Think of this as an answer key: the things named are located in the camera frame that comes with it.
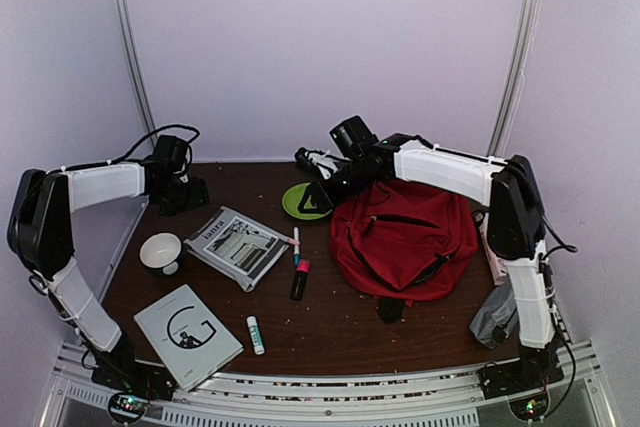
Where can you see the white and black bowl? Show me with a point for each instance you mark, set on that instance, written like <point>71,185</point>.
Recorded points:
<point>162,254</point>

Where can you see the grey ianra magazine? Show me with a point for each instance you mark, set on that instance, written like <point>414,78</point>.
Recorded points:
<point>237,246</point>

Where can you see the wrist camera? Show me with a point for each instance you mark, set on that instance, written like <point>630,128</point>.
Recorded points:
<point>181,176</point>
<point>317,162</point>

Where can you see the white pink marker pen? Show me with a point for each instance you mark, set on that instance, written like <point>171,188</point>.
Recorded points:
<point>296,246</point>

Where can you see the left aluminium frame post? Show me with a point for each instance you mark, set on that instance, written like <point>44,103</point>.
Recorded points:
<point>134,69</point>

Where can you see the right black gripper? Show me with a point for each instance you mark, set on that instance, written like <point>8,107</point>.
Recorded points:
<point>322,197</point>

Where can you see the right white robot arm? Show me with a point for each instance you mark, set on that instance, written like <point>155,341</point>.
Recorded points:
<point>515,226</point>

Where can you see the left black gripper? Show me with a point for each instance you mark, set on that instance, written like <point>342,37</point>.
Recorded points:
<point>199,198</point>

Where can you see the front aluminium rail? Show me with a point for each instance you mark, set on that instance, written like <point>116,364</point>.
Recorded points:
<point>443,397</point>

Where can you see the white designer fate book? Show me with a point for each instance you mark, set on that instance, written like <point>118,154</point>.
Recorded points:
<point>496,265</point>

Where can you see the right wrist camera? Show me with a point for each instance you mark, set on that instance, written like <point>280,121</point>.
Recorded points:
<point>317,162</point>

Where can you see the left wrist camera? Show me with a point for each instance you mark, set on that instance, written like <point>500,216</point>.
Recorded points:
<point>181,176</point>

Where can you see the right aluminium frame post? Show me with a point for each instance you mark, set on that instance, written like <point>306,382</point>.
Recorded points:
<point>515,77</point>

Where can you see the aluminium frame post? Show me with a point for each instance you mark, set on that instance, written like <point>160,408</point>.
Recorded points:
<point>515,77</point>
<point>134,69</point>

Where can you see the white glue stick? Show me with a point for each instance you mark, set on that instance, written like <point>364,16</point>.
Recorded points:
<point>255,335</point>

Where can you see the pink black highlighter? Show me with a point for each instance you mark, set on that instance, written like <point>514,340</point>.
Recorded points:
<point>299,280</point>

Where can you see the grey G book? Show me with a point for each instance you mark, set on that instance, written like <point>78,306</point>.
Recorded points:
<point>188,338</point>

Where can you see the green plate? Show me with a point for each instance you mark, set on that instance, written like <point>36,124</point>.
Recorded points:
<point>290,203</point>

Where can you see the grey pencil case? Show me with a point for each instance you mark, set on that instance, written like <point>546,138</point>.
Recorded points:
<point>496,318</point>

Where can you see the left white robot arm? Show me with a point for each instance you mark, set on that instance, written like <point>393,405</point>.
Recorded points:
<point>40,234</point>

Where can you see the red backpack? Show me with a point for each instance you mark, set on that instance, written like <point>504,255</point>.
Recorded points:
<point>403,243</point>

